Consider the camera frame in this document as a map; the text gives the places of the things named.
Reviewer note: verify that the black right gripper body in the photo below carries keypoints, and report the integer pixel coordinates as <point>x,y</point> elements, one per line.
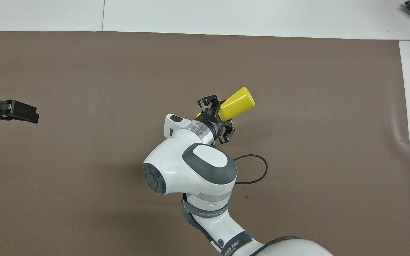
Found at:
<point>215,126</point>

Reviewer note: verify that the yellow squeeze bottle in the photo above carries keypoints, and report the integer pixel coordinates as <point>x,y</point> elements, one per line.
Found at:
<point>238,103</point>

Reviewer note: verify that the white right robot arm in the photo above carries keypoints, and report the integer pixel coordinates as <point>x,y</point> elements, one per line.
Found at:
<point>190,167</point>

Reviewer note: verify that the brown paper table mat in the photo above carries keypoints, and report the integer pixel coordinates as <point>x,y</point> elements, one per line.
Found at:
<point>84,71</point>

